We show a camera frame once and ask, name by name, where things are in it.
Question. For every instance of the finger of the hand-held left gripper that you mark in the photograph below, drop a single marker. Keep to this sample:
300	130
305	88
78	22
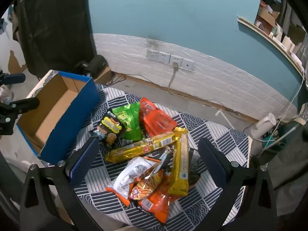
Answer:
15	78
25	104

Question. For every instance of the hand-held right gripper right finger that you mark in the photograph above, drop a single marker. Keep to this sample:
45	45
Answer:
212	161

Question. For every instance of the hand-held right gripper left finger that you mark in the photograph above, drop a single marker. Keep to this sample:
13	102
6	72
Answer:
84	160

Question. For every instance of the long gold snack packet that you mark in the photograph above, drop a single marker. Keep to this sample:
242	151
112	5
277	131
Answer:
134	149
180	163

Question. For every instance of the orange stick snack packet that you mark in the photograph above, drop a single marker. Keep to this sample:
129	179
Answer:
146	187

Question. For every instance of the navy white patterned tablecloth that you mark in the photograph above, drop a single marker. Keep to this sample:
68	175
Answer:
216	130

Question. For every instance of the black cartoon snack packet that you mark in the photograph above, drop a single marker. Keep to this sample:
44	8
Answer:
110	131

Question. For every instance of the white pipe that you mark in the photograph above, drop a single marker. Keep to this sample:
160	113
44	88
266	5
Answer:
225	118

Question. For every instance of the silver black snack packet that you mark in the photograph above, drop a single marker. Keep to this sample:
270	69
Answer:
166	160

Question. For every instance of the white snack packet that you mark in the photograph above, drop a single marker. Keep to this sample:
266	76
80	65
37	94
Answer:
130	175

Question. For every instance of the green snack packet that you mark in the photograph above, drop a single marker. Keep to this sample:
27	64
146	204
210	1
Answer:
130	121

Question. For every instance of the white plastic appliance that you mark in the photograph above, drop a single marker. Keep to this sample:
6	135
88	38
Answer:
262	125

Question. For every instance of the black curtain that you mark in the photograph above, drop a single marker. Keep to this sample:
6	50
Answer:
55	24

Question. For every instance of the red-orange snack packet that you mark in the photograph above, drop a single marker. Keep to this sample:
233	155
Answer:
156	120

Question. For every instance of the large orange snack packet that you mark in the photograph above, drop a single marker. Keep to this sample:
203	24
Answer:
158	205

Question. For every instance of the grey cloth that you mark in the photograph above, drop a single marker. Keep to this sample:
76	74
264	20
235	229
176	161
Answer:
288	168

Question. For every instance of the black floor device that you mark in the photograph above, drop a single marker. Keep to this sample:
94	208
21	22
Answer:
96	63

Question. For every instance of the small brown cardboard box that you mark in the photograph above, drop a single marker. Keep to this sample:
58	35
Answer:
105	75

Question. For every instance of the white window ledge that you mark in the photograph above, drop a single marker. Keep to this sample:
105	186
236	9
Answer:
264	35

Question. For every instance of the open cardboard box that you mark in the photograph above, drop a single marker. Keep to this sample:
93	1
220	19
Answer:
267	16

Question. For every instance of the white wall socket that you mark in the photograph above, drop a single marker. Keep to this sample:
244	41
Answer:
152	54
164	57
179	60
188	65

